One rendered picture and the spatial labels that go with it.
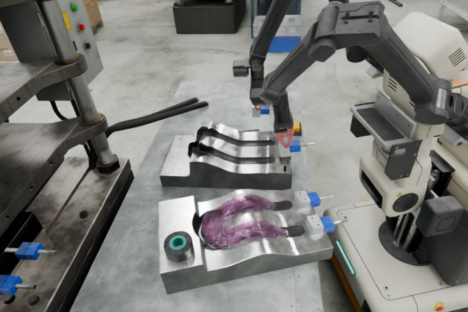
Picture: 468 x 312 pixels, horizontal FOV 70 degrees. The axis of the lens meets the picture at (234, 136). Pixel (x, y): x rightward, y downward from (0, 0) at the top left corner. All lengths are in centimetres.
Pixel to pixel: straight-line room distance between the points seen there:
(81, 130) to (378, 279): 141
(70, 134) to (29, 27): 40
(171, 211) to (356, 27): 75
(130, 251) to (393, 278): 116
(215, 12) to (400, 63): 442
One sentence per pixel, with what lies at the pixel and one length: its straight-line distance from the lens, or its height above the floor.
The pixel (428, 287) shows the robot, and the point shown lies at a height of 28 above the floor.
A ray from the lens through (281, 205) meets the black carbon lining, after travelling 116.
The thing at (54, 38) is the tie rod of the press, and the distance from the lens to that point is 125.
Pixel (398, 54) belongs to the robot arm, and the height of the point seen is 142.
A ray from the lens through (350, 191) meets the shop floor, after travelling 246.
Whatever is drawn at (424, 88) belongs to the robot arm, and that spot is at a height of 132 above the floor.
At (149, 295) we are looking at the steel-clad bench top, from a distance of 108.
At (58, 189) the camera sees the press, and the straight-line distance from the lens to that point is 154.
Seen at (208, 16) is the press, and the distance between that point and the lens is 515.
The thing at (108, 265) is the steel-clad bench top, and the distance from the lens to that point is 118.
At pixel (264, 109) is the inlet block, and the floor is 94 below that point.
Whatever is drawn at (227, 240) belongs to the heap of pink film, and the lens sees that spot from 103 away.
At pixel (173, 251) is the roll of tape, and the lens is 96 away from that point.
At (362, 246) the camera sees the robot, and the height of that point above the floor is 28.
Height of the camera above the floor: 172
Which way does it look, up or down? 37 degrees down
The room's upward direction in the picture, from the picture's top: 4 degrees counter-clockwise
